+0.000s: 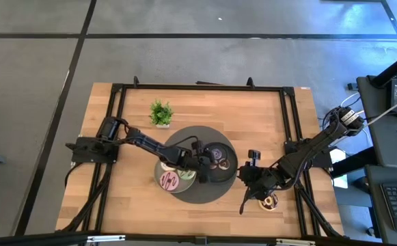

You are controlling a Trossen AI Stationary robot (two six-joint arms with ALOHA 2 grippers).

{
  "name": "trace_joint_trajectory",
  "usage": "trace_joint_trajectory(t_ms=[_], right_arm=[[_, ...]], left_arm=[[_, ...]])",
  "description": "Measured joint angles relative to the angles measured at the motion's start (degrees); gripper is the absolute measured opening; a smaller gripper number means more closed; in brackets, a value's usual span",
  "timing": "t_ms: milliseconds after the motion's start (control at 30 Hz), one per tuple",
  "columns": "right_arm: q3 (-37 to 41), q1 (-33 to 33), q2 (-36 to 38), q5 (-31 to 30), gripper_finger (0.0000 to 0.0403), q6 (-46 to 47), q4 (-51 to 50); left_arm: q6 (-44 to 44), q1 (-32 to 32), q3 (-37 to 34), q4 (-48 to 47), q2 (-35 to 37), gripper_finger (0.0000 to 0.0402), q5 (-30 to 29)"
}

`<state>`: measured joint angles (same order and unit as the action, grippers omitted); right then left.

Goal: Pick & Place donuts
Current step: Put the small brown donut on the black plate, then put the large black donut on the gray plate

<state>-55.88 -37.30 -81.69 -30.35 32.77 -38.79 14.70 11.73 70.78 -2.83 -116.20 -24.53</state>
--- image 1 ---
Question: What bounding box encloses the white paper sheet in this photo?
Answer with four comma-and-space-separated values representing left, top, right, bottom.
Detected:
329, 148, 348, 189

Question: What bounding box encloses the grey side desk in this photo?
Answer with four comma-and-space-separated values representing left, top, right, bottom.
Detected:
356, 75, 397, 245

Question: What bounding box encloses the green plant in white pot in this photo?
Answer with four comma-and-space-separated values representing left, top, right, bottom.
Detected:
149, 98, 174, 129

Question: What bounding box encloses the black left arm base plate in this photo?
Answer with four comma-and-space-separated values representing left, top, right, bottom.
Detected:
65, 136, 120, 164

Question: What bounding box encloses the pink iced donut brown drizzle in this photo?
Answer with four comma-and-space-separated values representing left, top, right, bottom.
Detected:
159, 170, 180, 191

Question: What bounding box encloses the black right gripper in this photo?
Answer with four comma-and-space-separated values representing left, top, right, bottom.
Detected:
238, 163, 282, 215

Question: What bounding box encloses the black stand beam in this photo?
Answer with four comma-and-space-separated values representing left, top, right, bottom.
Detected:
368, 47, 397, 88

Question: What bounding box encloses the black bar with silver brackets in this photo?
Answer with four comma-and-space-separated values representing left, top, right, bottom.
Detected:
0, 230, 397, 246

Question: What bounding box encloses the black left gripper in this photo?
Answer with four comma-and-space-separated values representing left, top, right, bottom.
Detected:
184, 139, 221, 184

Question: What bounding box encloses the light grey round plate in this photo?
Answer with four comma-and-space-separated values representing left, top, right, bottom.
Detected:
154, 159, 197, 194

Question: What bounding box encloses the white cable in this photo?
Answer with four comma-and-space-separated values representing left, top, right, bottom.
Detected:
364, 90, 397, 128

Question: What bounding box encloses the dark grey round plate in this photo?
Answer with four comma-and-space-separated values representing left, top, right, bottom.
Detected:
197, 142, 239, 184

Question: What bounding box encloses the grey woven round placemat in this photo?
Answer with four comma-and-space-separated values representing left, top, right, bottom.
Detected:
162, 125, 239, 205

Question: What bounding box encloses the chocolate iced donut white drizzle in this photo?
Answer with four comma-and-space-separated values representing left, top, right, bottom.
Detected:
258, 193, 279, 212

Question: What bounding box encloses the black aluminium table frame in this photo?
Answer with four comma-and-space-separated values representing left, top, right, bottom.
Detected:
56, 75, 344, 240

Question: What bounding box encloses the mint green iced donut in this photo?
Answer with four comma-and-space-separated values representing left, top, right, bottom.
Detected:
177, 169, 197, 181

